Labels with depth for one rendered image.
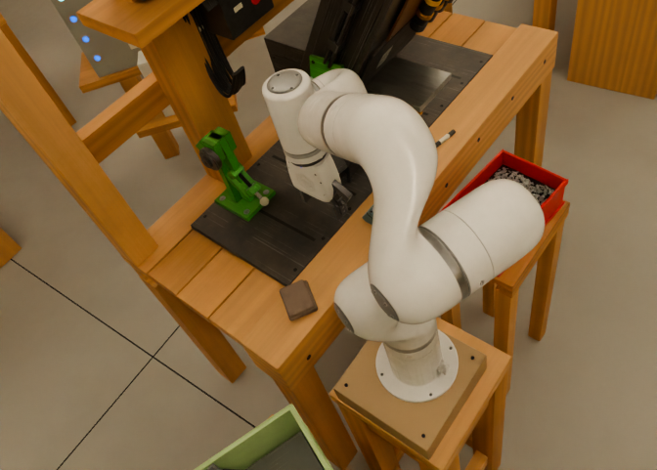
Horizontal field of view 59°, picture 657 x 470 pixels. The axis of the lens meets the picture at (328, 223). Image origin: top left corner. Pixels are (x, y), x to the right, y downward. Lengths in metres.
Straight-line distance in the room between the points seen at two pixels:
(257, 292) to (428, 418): 0.59
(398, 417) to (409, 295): 0.75
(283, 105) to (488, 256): 0.46
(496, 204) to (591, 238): 2.09
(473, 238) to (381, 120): 0.17
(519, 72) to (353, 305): 1.27
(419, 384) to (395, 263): 0.76
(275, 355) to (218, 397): 1.08
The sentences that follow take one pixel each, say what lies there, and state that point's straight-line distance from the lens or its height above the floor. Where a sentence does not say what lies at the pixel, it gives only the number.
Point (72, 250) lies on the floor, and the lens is 3.41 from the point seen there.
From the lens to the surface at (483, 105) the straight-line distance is 1.97.
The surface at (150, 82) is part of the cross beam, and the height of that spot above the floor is 1.27.
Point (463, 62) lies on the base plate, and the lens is 2.15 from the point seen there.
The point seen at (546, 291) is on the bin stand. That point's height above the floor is 0.37.
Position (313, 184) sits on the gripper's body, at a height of 1.40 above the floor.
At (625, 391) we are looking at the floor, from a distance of 2.44.
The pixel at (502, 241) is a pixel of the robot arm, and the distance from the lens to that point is 0.68.
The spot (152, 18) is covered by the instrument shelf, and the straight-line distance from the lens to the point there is 1.49.
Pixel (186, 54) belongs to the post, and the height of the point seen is 1.34.
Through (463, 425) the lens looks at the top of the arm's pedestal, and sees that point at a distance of 1.42.
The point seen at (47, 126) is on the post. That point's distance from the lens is 1.54.
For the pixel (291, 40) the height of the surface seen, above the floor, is 1.24.
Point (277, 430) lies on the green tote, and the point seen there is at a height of 0.91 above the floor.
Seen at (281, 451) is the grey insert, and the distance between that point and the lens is 1.47.
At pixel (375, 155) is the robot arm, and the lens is 0.66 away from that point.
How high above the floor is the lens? 2.19
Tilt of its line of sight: 50 degrees down
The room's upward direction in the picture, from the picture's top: 18 degrees counter-clockwise
